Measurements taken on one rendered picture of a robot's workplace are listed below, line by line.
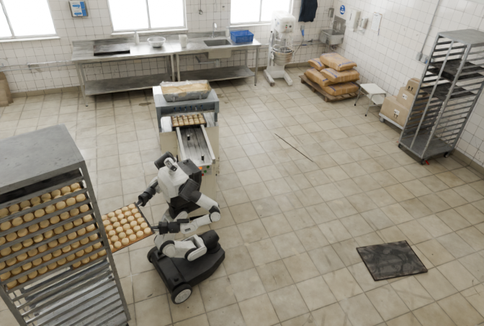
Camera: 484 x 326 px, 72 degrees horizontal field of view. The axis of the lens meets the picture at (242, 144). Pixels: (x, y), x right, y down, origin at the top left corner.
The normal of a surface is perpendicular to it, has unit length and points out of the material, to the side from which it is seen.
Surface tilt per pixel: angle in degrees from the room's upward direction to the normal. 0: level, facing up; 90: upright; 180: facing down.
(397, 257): 0
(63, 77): 90
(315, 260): 0
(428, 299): 0
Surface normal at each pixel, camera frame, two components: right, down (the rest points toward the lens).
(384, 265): 0.04, -0.82
